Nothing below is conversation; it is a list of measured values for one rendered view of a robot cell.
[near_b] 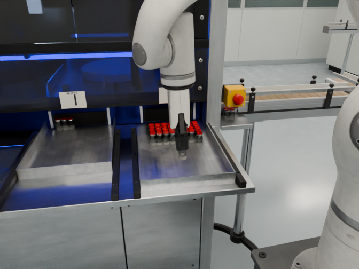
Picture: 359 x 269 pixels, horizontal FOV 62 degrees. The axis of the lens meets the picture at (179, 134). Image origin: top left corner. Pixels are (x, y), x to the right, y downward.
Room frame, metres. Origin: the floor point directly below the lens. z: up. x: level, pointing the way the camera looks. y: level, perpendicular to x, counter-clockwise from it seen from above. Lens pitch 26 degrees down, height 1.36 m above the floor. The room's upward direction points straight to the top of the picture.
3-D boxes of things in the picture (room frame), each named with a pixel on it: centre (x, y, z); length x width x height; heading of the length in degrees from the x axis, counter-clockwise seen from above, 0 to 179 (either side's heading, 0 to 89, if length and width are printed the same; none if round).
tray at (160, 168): (0.83, 0.00, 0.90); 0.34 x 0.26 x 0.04; 9
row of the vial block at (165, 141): (0.92, 0.01, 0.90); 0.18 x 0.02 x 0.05; 98
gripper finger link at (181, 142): (0.68, -0.01, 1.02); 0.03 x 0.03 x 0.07; 4
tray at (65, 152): (0.89, 0.35, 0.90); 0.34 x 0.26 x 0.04; 9
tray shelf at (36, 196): (0.85, 0.17, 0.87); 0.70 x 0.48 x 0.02; 99
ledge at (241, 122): (1.14, -0.22, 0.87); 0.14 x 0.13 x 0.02; 9
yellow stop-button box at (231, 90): (1.10, -0.21, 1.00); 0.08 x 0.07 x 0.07; 9
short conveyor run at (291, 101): (1.29, -0.47, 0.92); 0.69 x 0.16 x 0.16; 99
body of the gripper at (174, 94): (0.71, 0.00, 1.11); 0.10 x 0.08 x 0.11; 4
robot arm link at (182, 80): (0.71, 0.00, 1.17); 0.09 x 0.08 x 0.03; 4
